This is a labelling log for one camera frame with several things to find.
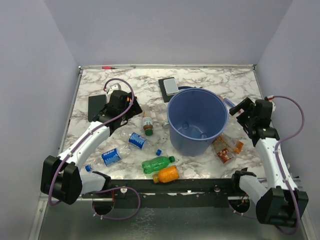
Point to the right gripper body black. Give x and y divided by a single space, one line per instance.
248 119

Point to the white device on black tray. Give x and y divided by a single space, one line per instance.
168 88

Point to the crushed pepsi bottle lower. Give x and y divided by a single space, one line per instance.
108 158

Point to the brown coffee bottle green cap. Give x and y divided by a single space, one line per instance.
147 122

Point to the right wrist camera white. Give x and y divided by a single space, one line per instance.
271 98

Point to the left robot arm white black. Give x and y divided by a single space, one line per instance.
61 175

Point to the orange juice bottle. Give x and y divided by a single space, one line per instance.
166 175

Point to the loose blue bottle cap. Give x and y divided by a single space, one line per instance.
158 152

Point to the blue red screwdriver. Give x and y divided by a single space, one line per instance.
227 101

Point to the red marker on rail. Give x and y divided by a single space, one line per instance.
108 68

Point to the crushed pepsi bottle upper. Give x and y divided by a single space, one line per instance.
137 141

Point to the green plastic bottle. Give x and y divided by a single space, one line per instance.
156 164

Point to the blue plastic bin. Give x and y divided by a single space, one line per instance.
196 116

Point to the red cap clear bottle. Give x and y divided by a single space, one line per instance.
222 152

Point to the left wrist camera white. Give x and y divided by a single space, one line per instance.
112 88

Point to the crushed pepsi bottle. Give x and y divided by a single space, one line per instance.
137 141
108 158

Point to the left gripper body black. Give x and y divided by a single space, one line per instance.
123 110

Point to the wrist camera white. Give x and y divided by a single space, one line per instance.
271 98
112 88

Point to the black flat box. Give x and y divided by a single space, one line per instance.
95 104

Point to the black base bar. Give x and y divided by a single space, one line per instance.
183 193

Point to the orange label crushed bottle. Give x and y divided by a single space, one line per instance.
231 143

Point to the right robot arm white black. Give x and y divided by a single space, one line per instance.
281 203

